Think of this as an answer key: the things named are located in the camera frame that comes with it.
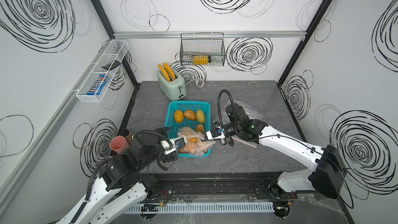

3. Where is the clear zipper bag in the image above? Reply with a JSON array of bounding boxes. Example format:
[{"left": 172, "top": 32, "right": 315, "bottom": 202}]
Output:
[{"left": 177, "top": 127, "right": 216, "bottom": 157}]

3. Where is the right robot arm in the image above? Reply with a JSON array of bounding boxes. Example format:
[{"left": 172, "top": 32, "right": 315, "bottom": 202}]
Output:
[{"left": 206, "top": 104, "right": 347, "bottom": 199}]

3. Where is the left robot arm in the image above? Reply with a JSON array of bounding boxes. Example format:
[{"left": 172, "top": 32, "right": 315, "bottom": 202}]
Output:
[{"left": 58, "top": 130, "right": 188, "bottom": 224}]

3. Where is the potato right edge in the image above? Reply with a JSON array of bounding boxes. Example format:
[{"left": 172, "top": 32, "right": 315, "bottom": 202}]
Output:
[{"left": 195, "top": 124, "right": 206, "bottom": 135}]

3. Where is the greenish potato top right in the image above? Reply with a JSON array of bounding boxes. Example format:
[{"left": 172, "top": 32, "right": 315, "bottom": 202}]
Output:
[{"left": 196, "top": 110, "right": 206, "bottom": 124}]

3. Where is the potato bottom middle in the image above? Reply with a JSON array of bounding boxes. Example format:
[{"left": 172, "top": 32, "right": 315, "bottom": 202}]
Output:
[{"left": 183, "top": 110, "right": 197, "bottom": 121}]

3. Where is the teal plastic basket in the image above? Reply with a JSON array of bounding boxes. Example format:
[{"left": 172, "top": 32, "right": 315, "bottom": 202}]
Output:
[{"left": 165, "top": 101, "right": 211, "bottom": 158}]

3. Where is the brown jar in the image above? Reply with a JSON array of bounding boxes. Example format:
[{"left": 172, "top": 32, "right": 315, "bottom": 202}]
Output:
[{"left": 123, "top": 129, "right": 133, "bottom": 145}]

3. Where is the pink cup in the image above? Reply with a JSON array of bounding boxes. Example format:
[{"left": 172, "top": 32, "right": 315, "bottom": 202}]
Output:
[{"left": 110, "top": 136, "right": 130, "bottom": 154}]

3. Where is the mint green toaster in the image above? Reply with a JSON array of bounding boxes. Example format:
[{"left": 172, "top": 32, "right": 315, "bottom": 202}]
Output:
[{"left": 157, "top": 68, "right": 187, "bottom": 101}]

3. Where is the yellow bottle in basket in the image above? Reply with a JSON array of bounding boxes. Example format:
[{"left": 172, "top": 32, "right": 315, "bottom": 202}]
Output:
[{"left": 193, "top": 55, "right": 211, "bottom": 65}]

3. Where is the right toast slice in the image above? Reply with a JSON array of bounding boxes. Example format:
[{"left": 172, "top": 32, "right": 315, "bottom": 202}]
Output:
[{"left": 163, "top": 63, "right": 177, "bottom": 81}]

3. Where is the toast slice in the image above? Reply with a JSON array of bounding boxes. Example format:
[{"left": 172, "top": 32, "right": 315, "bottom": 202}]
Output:
[
  {"left": 158, "top": 65, "right": 171, "bottom": 82},
  {"left": 163, "top": 63, "right": 177, "bottom": 81}
]

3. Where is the left toast slice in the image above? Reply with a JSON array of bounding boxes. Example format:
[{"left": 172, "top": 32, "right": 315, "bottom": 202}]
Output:
[{"left": 158, "top": 65, "right": 171, "bottom": 82}]

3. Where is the blue candy packet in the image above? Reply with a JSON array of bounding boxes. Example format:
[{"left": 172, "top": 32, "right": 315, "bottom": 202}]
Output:
[{"left": 87, "top": 75, "right": 109, "bottom": 95}]

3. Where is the black remote control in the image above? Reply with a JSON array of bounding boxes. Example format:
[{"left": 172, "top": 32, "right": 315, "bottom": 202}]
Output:
[{"left": 102, "top": 60, "right": 121, "bottom": 71}]

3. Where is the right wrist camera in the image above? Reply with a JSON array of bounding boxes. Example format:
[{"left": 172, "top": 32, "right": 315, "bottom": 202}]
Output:
[{"left": 206, "top": 127, "right": 225, "bottom": 141}]

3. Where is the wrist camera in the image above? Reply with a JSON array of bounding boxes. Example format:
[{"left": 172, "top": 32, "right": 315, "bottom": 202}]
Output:
[
  {"left": 206, "top": 127, "right": 225, "bottom": 141},
  {"left": 161, "top": 137, "right": 187, "bottom": 155}
]

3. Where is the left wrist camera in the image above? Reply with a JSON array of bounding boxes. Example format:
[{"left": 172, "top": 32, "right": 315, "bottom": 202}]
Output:
[{"left": 161, "top": 137, "right": 187, "bottom": 155}]

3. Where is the white toaster cable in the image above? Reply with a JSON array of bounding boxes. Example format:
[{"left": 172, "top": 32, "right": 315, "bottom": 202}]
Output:
[{"left": 186, "top": 78, "right": 206, "bottom": 88}]

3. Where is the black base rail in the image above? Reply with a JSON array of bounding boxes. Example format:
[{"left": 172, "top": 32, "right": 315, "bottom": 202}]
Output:
[{"left": 153, "top": 172, "right": 309, "bottom": 200}]

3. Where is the white slotted cable duct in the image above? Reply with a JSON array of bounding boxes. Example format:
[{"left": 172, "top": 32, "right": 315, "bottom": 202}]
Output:
[{"left": 124, "top": 202, "right": 275, "bottom": 214}]

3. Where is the black wire wall basket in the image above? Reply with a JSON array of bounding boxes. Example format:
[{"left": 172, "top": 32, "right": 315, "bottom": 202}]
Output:
[{"left": 179, "top": 37, "right": 226, "bottom": 67}]

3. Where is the white wire wall shelf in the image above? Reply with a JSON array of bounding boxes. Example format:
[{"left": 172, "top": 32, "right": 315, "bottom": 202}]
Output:
[{"left": 76, "top": 39, "right": 129, "bottom": 103}]

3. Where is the aluminium wall rail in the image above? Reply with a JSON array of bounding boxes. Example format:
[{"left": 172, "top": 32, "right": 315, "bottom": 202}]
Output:
[{"left": 114, "top": 31, "right": 307, "bottom": 39}]

